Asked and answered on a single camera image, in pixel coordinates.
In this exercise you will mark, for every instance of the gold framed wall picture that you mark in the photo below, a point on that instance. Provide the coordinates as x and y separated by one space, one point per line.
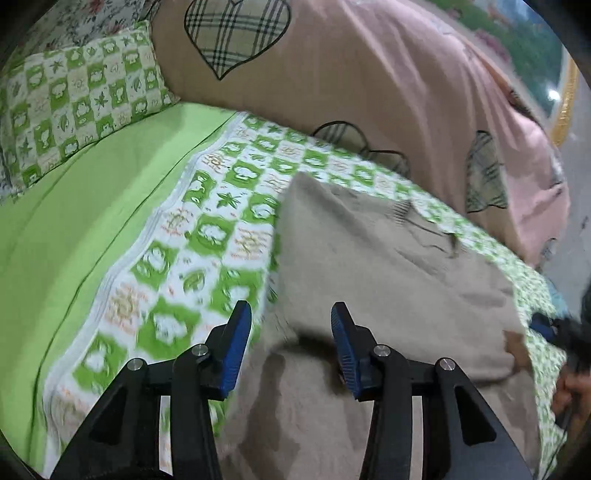
517 37

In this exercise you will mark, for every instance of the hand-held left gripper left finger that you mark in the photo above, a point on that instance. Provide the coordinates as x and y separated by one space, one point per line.
235 350

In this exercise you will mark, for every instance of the beige knit garment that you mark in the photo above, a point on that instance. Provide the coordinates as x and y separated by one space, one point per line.
369 258

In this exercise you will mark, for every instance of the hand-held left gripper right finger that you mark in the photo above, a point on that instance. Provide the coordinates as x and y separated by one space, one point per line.
344 350

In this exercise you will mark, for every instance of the pink quilt with plaid hearts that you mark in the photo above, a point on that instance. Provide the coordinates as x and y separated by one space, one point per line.
369 69

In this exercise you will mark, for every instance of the floral print bed cover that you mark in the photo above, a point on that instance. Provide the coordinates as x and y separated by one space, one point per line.
92 18

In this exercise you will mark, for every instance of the green checked cartoon pillow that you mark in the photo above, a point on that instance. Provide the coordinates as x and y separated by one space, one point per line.
69 106

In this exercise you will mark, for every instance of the green checked cartoon bed sheet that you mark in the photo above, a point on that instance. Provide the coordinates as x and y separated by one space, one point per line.
92 221

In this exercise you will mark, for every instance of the light blue cloth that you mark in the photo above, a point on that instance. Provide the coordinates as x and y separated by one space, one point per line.
557 297

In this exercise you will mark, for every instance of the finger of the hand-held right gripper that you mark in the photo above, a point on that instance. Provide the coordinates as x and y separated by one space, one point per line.
542 328

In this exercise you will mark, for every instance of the person's right hand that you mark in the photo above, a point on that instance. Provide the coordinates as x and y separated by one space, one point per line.
570 392

